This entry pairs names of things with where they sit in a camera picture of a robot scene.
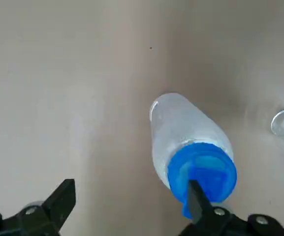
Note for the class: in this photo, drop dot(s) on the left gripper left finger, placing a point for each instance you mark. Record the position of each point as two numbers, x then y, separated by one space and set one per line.
55 211

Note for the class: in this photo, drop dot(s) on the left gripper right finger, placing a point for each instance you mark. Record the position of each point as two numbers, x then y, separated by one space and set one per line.
205 218

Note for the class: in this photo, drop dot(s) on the clear drink bottle blue cap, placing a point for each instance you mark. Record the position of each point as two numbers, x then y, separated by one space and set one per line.
181 127

